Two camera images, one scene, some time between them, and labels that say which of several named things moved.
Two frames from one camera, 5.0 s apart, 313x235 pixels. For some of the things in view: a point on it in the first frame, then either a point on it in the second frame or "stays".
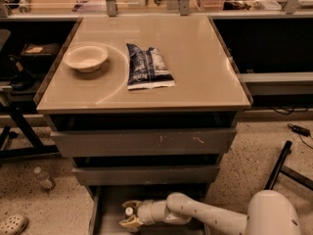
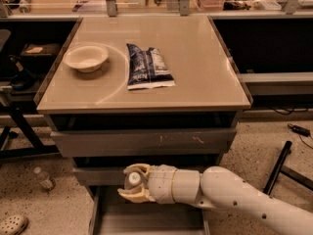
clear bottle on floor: [44, 179] stays
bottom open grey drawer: [107, 211] stays
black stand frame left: [39, 147] stays
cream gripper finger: [133, 203] -> [142, 167]
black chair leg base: [288, 170] stays
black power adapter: [299, 130] stays
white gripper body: [146, 212] -> [160, 184]
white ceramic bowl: [86, 58] stays
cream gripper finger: [131, 222] -> [137, 195]
